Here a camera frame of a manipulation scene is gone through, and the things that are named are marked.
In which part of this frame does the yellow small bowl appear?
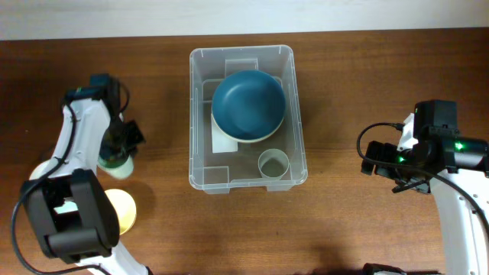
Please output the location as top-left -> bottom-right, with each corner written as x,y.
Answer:
105,189 -> 137,235

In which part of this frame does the white small bowl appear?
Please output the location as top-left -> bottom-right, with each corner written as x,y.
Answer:
29,160 -> 55,180

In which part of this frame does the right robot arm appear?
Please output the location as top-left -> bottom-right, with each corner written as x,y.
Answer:
358,100 -> 488,274

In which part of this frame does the beige bowl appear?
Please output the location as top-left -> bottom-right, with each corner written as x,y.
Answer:
211,114 -> 284,144

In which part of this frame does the white label in bin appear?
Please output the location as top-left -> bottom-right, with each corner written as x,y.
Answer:
211,115 -> 238,154

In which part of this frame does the mint green cup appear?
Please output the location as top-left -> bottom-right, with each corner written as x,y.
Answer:
98,153 -> 134,180

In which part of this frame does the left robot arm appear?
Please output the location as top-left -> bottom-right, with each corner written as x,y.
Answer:
11,73 -> 151,274

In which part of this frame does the clear plastic storage bin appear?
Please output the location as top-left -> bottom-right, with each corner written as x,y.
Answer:
189,45 -> 308,194

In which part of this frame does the grey cup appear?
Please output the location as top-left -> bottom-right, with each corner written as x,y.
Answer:
257,149 -> 290,180

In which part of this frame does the blue bowl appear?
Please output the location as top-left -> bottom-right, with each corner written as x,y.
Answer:
212,70 -> 287,139

